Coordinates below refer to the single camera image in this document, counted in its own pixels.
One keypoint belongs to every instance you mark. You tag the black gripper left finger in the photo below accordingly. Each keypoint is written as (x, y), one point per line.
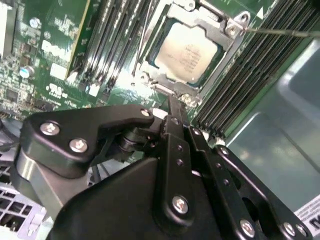
(75, 130)

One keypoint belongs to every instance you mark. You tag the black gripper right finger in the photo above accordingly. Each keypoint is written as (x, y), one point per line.
(225, 175)

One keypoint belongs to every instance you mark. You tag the silver CPU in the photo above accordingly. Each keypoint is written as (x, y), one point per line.
(186, 52)

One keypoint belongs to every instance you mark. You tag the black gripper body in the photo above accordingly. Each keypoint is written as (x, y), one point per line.
(112, 205)

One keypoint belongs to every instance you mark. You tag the metal socket cover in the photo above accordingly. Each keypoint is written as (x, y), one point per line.
(212, 11)

